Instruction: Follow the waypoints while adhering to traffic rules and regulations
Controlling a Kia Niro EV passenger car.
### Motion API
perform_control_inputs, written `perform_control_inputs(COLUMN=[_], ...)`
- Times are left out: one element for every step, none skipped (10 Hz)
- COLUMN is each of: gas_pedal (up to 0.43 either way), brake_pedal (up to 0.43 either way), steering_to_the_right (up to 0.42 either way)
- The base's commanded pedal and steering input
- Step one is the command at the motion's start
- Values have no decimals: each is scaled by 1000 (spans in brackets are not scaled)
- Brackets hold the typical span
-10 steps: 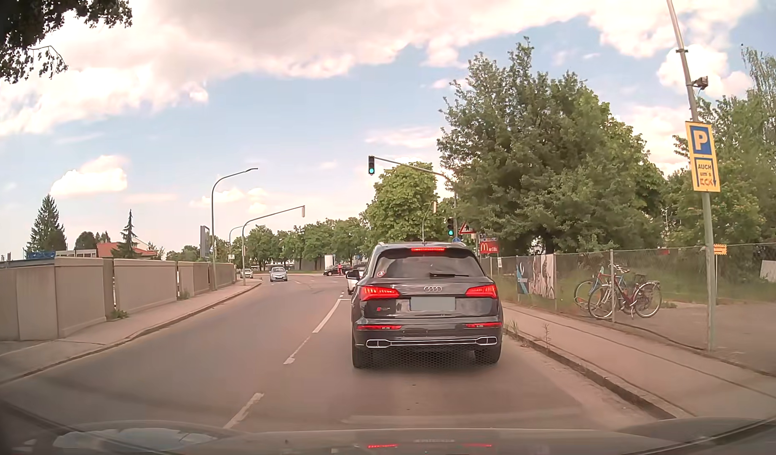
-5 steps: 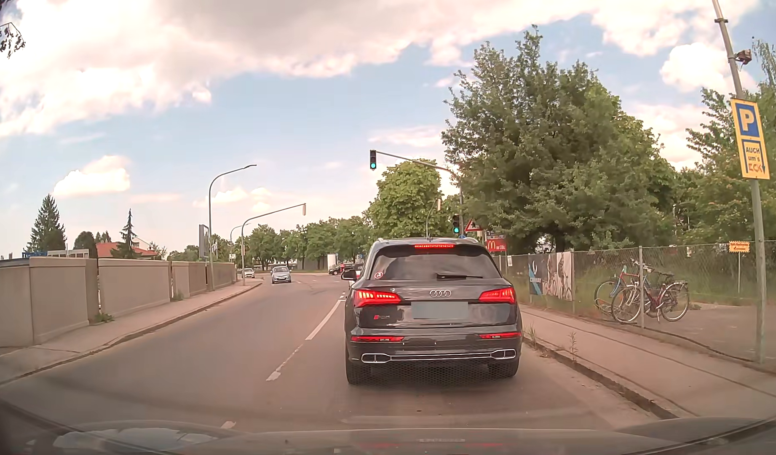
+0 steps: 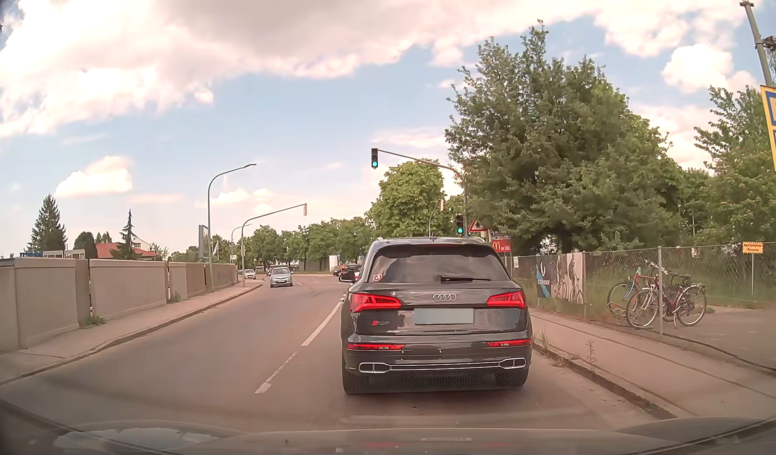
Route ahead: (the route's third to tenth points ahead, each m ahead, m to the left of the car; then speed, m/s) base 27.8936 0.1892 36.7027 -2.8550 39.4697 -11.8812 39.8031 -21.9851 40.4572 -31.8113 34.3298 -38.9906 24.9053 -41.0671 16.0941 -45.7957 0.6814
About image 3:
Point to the round green tree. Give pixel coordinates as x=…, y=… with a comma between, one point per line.
x=413, y=199

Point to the dark parked car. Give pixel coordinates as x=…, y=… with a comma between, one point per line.
x=349, y=273

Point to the row of green trees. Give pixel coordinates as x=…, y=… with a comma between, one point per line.
x=312, y=243

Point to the dark grey SUV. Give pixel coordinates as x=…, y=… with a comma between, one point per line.
x=435, y=316

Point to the red billboard sign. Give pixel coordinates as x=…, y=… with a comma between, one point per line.
x=502, y=245

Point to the silver car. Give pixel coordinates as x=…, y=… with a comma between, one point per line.
x=280, y=277

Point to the road markings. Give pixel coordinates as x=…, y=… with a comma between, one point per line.
x=320, y=327

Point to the large green tree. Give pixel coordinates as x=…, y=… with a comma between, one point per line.
x=552, y=158

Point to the car's own bonnet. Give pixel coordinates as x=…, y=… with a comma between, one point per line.
x=388, y=441

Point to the grey asphalt road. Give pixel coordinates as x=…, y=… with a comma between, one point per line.
x=192, y=354

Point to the red bicycle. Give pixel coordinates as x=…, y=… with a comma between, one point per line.
x=641, y=290

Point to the dark conifer tree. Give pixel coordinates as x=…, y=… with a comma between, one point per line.
x=127, y=237
x=47, y=227

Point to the red roofed building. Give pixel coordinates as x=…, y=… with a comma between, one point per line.
x=113, y=250

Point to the dark bicycle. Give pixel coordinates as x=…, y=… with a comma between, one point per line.
x=672, y=303

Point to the grey paved pavement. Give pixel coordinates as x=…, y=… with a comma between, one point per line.
x=110, y=335
x=678, y=373

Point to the green trees behind fence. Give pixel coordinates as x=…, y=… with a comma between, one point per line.
x=742, y=177

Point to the curved street lamp post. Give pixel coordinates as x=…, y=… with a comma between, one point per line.
x=209, y=215

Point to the beige concrete wall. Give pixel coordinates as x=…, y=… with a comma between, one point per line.
x=47, y=297

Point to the small yellow sign on post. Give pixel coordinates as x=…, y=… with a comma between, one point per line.
x=752, y=248

